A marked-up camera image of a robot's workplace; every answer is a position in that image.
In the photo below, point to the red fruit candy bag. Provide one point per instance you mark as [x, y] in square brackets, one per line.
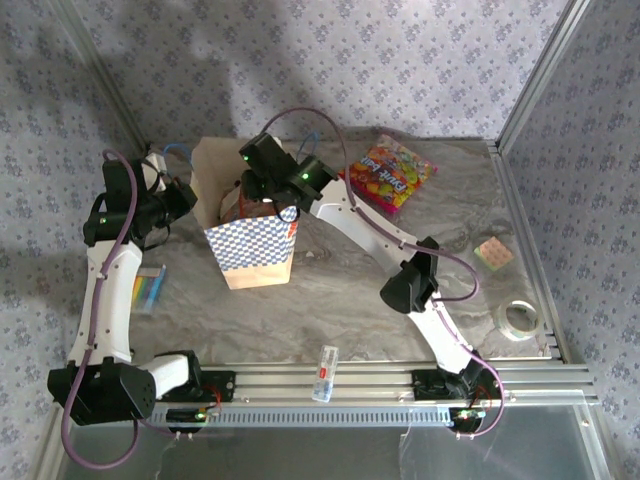
[390, 175]

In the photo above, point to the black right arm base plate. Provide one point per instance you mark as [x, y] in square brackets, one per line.
[424, 387]

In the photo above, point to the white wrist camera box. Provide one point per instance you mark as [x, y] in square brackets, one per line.
[155, 172]
[277, 141]

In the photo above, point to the brown blue checked paper bag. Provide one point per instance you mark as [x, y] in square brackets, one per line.
[250, 250]

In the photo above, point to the aluminium table side rail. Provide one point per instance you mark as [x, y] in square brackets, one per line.
[515, 200]

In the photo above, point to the black right controller board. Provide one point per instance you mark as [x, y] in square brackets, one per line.
[467, 419]

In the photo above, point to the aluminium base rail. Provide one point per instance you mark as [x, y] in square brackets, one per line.
[370, 382]

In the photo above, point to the aluminium frame post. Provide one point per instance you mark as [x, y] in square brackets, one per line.
[103, 75]
[542, 75]

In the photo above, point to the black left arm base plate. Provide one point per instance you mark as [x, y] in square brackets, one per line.
[227, 385]

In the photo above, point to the black left controller board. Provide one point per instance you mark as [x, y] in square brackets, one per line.
[185, 416]

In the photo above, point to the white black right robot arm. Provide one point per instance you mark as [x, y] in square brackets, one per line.
[370, 230]

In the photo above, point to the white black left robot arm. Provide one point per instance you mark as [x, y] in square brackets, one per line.
[107, 300]

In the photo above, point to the black controller board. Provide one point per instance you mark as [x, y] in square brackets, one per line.
[467, 419]
[185, 416]

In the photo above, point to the clear tape roll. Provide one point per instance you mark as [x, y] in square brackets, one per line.
[517, 335]

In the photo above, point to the rainbow crayon pack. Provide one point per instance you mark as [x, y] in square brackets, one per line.
[150, 292]

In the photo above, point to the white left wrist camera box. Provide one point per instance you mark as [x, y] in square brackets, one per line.
[155, 172]

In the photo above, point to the grey metal panel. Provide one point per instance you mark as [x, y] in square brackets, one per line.
[350, 455]

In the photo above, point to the small clear plastic box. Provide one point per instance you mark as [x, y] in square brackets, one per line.
[325, 372]

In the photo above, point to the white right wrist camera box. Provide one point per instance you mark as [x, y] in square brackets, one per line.
[277, 141]

